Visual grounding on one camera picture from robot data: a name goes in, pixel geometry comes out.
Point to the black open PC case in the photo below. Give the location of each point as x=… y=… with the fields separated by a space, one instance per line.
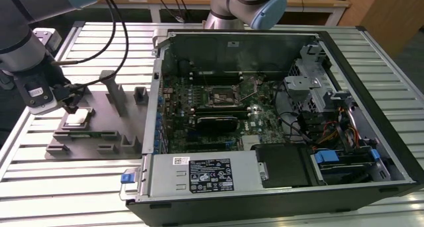
x=233 y=207

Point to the blue disk carrier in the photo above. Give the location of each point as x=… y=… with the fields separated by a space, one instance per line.
x=326 y=157

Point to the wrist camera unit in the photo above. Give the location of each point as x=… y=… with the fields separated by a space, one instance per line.
x=37 y=95

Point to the green motherboard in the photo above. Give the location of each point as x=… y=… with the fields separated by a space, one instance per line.
x=269 y=105

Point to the grey parts rack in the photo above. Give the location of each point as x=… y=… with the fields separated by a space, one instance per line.
x=99 y=137

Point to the green RAM stick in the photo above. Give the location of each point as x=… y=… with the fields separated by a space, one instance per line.
x=85 y=135

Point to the CPU socket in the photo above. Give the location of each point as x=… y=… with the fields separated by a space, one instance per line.
x=223 y=98

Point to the black RAM slot bank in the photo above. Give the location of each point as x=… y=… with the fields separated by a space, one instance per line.
x=222 y=112
x=215 y=79

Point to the silver power supply unit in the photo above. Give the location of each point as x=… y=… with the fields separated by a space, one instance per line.
x=166 y=174

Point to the silver CPU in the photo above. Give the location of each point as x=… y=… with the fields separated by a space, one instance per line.
x=78 y=119

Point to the silver chipset heatsink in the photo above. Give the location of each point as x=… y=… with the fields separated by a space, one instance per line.
x=251 y=141

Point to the wooden desk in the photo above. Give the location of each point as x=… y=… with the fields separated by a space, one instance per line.
x=142 y=0

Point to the small grey wrist camera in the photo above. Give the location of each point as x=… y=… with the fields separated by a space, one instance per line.
x=49 y=38

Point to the blue plastic latch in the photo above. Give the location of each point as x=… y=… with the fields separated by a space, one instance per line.
x=127 y=178

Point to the wooden cabinet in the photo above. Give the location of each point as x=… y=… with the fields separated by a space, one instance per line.
x=391 y=18

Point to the black graphics card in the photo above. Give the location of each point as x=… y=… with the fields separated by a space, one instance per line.
x=217 y=125

